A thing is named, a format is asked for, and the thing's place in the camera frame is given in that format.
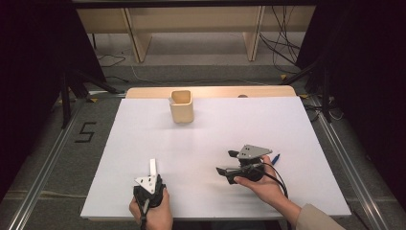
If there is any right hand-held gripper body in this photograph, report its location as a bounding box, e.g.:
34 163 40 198
227 144 273 185

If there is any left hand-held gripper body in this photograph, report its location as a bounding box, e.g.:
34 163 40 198
133 173 167 209

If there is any short thick white marker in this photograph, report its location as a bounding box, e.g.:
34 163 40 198
148 158 158 177

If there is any beige square pen holder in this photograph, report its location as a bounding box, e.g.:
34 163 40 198
168 89 195 125

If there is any person's left hand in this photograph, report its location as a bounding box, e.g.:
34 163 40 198
128 189 174 230

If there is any person's right hand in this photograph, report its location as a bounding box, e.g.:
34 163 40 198
234 155 290 209

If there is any white table mat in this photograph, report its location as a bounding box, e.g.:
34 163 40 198
79 96 352 221

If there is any wooden table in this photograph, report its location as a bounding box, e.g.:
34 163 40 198
125 85 298 100

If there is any black tape floor mark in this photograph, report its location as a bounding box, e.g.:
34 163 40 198
75 121 98 144

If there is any black metal stand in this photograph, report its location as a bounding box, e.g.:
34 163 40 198
281 59 337 125

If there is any black tripod stand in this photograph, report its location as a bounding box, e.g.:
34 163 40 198
51 67 121 129

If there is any beige wooden desk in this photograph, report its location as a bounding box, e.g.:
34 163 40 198
76 5 317 63

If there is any black curtain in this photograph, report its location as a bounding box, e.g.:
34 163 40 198
295 0 406 213
0 0 107 196

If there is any left hand-held gripper cable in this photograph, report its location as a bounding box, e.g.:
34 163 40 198
138 197 151 230

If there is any hand-held gripper cable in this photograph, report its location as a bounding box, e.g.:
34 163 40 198
253 162 293 230
138 197 151 230

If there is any right hand-held gripper cable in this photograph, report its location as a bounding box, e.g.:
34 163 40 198
253 162 293 230

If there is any aluminium floor rail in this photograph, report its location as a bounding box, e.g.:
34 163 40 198
6 98 84 230
307 95 391 230

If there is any bundle of black cables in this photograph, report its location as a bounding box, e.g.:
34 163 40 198
259 5 303 75

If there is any thin black floor cable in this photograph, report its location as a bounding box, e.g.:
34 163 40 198
97 53 127 68

